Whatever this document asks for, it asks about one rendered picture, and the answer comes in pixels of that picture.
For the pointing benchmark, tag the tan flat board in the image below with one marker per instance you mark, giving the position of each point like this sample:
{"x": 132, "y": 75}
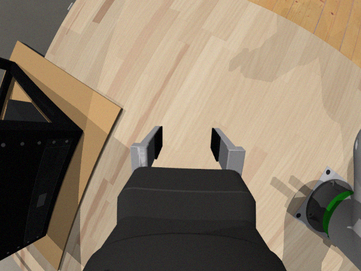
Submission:
{"x": 92, "y": 112}

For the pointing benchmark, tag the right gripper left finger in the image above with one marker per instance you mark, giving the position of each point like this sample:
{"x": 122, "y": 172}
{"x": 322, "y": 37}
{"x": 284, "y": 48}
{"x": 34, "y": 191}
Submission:
{"x": 144, "y": 153}

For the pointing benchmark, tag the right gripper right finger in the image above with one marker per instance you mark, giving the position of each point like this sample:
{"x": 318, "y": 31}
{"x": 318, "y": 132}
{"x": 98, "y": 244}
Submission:
{"x": 226, "y": 153}

